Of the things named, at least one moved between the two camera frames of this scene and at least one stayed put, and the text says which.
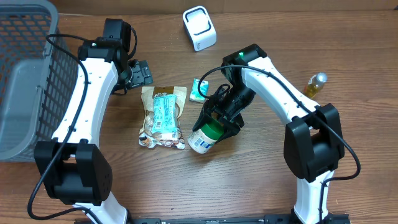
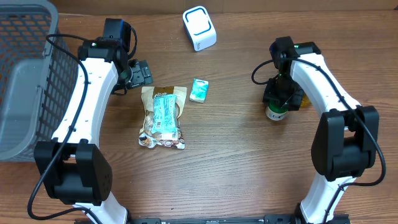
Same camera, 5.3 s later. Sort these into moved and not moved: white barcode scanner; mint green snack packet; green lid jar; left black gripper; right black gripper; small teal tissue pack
Moved: right black gripper; green lid jar
Not moved: mint green snack packet; left black gripper; small teal tissue pack; white barcode scanner
